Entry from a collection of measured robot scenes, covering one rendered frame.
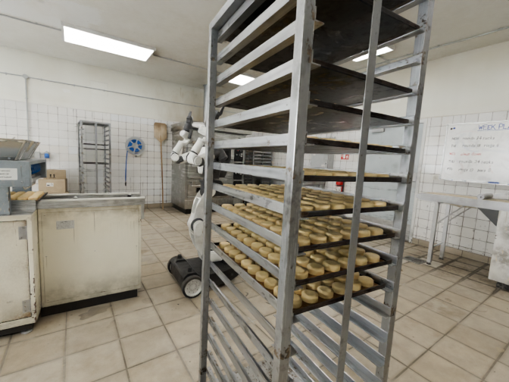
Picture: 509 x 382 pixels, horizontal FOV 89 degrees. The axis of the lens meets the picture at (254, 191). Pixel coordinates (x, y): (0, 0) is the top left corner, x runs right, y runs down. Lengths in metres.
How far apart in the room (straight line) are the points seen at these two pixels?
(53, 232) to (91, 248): 0.28
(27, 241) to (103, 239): 0.48
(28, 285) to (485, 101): 5.42
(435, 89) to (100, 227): 4.95
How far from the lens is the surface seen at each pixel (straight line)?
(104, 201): 2.39
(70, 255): 2.49
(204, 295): 1.31
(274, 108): 0.75
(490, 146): 4.86
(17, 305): 2.44
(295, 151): 0.60
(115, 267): 2.54
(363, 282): 0.99
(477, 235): 4.94
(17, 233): 2.28
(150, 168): 6.62
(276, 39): 0.82
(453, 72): 5.23
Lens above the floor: 1.26
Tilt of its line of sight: 7 degrees down
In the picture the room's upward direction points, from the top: 3 degrees clockwise
